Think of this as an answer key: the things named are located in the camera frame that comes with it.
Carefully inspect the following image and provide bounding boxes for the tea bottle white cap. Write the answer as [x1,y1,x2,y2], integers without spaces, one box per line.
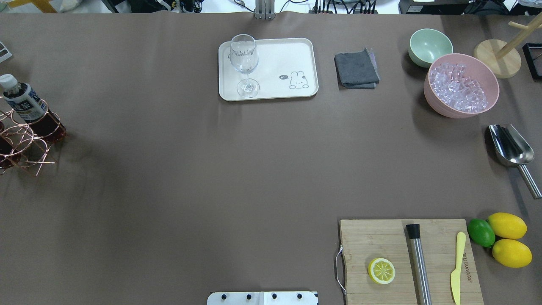
[0,75,66,143]

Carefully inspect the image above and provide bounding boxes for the copper wire bottle basket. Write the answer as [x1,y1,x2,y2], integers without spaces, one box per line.
[1,109,67,176]

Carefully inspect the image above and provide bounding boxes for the cream rabbit tray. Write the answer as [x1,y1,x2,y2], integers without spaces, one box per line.
[218,37,319,102]

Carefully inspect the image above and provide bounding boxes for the clear wine glass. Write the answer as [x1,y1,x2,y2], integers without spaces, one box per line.
[229,33,260,98]

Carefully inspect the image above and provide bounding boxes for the grey folded cloth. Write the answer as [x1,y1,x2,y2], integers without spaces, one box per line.
[334,48,381,89]

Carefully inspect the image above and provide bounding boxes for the bamboo cutting board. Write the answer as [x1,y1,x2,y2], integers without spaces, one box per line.
[339,219,467,305]

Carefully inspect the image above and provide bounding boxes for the lemon half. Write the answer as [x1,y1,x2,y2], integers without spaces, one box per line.
[368,258,395,285]

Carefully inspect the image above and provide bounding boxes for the green bowl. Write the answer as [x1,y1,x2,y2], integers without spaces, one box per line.
[408,28,454,68]

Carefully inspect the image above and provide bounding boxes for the clear ice cubes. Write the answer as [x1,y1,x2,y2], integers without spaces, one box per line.
[429,62,489,113]

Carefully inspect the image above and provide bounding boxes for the pink bowl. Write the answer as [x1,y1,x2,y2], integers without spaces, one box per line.
[424,53,500,118]

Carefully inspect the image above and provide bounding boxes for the steel muddler black tip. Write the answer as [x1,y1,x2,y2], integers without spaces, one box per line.
[405,224,432,305]

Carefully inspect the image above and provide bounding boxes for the yellow plastic knife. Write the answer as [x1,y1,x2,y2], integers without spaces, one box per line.
[450,232,466,305]

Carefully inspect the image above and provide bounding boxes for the green lime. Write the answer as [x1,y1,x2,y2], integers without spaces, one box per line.
[467,219,496,248]

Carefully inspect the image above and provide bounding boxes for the metal ice scoop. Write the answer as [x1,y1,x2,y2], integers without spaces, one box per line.
[488,124,542,199]

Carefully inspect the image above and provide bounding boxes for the yellow lemon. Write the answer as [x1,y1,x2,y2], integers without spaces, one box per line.
[487,212,527,240]
[492,239,533,268]

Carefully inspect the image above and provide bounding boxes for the wooden mug tree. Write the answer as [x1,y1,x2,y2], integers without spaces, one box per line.
[473,13,542,79]

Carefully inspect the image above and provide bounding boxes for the aluminium frame post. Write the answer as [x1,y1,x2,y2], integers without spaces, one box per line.
[254,0,276,20]

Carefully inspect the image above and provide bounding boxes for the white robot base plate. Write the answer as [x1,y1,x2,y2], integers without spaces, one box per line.
[207,291,319,305]

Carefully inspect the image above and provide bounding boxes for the black wire glass rack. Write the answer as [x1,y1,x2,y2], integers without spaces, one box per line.
[522,43,542,80]

